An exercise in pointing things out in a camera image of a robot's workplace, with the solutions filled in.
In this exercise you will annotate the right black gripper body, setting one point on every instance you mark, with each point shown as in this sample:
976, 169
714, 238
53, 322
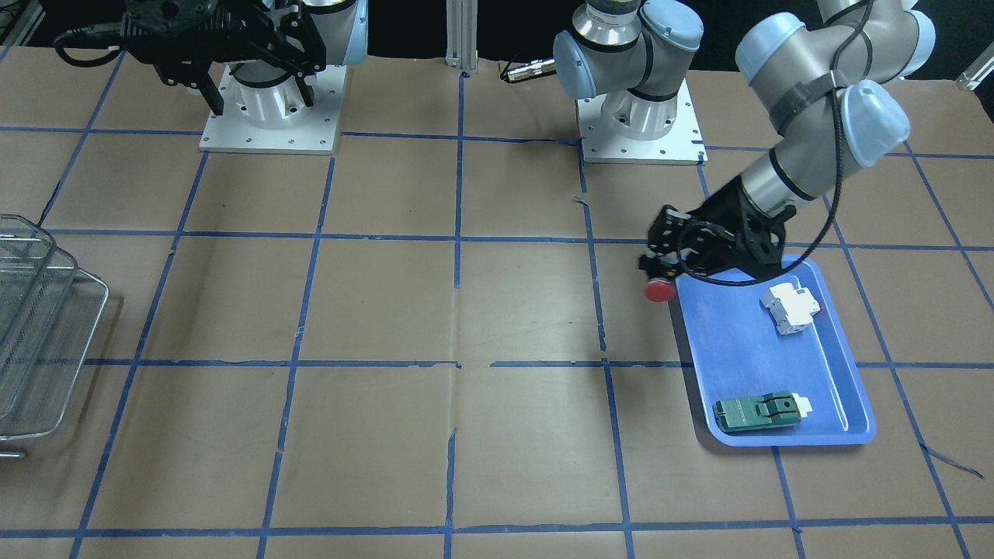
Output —
281, 40

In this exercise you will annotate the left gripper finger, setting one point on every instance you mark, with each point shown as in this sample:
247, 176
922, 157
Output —
661, 267
664, 232

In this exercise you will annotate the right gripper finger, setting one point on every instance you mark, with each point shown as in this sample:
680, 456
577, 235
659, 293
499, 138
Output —
203, 83

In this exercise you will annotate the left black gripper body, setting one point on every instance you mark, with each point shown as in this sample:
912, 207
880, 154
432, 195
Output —
716, 220

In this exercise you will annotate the red push button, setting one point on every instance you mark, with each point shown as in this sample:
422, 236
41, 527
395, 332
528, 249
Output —
660, 288

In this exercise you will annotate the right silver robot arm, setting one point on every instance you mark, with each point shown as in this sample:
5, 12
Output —
343, 26

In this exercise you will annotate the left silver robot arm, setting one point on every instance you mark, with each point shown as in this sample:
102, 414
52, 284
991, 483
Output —
823, 91

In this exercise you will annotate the white circuit breaker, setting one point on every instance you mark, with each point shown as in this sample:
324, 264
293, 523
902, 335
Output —
792, 308

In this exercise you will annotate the blue plastic tray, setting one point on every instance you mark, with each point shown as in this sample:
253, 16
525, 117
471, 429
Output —
737, 353

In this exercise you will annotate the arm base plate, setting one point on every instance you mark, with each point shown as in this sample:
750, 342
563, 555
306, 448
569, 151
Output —
275, 120
619, 128

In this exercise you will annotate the aluminium frame post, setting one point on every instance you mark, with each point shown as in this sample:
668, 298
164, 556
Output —
461, 19

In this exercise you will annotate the wire mesh shelf basket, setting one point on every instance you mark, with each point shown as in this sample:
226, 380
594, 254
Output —
50, 309

